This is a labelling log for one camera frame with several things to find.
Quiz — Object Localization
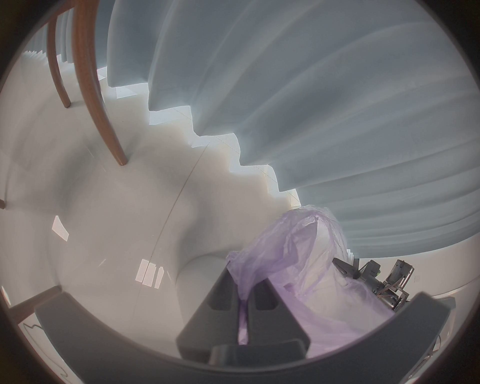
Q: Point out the wooden chair white cushions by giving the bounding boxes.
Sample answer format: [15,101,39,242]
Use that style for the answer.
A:
[0,0,128,325]

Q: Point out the purple plastic bag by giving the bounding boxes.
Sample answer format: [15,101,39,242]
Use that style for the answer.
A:
[227,205,396,355]

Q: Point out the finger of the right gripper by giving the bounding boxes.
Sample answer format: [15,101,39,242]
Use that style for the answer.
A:
[333,257,361,279]

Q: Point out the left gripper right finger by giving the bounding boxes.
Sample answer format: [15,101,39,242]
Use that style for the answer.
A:
[247,279,311,356]

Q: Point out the white trash bin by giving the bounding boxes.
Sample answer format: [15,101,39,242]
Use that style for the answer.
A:
[175,254,230,331]

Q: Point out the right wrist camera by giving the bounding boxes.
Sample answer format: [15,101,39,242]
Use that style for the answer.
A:
[359,259,381,280]

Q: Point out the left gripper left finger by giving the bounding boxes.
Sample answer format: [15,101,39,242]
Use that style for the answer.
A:
[177,264,241,364]

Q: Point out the pale blue curtain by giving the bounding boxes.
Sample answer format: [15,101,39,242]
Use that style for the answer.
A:
[22,0,480,263]

